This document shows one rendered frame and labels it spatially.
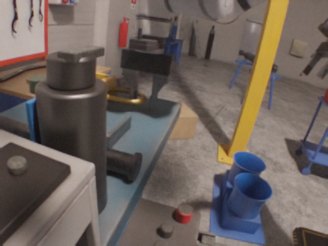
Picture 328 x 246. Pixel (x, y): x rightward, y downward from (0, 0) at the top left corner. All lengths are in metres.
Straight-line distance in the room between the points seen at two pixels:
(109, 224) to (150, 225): 0.08
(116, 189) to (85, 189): 0.16
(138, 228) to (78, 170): 0.20
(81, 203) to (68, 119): 0.08
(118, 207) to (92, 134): 0.13
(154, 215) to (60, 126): 0.23
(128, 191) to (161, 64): 0.32
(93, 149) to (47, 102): 0.07
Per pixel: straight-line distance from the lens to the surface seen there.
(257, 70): 2.16
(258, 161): 1.96
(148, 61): 0.53
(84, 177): 0.17
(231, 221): 1.66
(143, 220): 0.36
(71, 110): 0.20
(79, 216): 0.18
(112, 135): 0.41
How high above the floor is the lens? 1.30
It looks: 26 degrees down
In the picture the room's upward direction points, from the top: 9 degrees clockwise
